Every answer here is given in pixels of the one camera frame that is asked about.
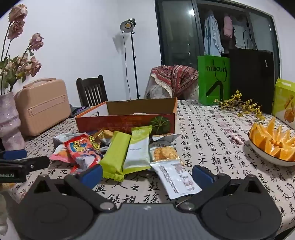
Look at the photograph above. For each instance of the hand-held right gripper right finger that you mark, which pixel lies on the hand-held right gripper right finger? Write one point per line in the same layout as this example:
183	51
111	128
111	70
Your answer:
202	175

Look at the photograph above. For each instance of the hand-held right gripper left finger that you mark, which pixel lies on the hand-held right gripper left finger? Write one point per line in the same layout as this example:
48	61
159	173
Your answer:
92	173

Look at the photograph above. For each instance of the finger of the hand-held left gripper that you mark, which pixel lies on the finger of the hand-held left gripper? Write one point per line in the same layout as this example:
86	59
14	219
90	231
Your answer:
34	163
13	154

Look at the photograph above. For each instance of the lime green snack packet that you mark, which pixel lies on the lime green snack packet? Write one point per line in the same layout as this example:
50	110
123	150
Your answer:
113	157

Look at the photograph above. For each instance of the red snack packet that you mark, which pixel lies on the red snack packet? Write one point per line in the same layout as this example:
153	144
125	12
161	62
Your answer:
80	150

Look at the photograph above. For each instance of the white and green snack packet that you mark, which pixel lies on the white and green snack packet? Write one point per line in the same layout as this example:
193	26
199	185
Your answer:
136	152

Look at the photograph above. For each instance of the orange cardboard box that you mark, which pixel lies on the orange cardboard box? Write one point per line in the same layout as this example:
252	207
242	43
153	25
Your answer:
129	124

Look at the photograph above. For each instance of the pink snack packet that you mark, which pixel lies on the pink snack packet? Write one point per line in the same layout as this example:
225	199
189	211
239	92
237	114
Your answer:
60	153

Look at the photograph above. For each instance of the pink glitter vase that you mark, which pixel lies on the pink glitter vase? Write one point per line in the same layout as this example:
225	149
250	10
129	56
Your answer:
9	120

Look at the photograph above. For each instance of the golden snack packet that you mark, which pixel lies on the golden snack packet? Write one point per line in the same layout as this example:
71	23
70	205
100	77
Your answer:
103	135

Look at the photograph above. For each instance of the pink hard-shell suitcase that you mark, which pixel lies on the pink hard-shell suitcase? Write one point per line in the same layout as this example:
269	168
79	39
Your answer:
43	108

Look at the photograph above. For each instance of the white bowl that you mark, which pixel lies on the white bowl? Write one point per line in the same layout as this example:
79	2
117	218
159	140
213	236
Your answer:
260	153

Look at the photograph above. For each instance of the grey and purple pouch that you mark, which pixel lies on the grey and purple pouch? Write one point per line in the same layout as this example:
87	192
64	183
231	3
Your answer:
76	112

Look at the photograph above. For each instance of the white printed paper slip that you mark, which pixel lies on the white printed paper slip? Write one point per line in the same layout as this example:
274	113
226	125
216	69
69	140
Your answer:
140	113

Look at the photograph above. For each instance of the pile of orange slices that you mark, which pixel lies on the pile of orange slices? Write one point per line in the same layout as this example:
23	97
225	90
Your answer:
272	140

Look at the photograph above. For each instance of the dark wooden chair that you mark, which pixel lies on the dark wooden chair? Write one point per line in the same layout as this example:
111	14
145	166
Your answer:
92	91

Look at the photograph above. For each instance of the yellow flower sprig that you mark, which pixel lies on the yellow flower sprig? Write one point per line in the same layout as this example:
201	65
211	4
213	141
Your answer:
238	95

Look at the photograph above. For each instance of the green paper bag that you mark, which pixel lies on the green paper bag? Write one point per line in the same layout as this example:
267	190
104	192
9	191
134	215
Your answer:
209	85

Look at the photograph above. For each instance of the beige covered armchair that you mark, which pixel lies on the beige covered armchair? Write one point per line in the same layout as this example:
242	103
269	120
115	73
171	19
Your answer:
156	91

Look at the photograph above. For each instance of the red patterned cloth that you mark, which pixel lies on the red patterned cloth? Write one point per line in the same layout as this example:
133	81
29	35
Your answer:
179	78

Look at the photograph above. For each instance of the yellow-green carton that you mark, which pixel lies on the yellow-green carton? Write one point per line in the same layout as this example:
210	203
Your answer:
282	101

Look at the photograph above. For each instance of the black paper bag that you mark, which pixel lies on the black paper bag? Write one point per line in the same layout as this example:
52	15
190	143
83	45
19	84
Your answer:
253	78

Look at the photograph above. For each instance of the sliding glass door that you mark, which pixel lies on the sliding glass door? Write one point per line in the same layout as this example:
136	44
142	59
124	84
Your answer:
177	34

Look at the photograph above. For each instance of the hanging blue shirt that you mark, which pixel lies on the hanging blue shirt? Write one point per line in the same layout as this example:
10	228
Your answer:
213	32

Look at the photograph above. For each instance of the hanging white garment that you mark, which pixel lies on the hanging white garment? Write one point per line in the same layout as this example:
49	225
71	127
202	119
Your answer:
242	34

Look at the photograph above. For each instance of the hanging pink garment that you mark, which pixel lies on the hanging pink garment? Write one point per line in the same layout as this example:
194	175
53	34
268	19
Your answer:
228	26

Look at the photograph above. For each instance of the studio light on stand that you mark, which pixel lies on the studio light on stand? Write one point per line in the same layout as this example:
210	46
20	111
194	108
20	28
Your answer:
127	25

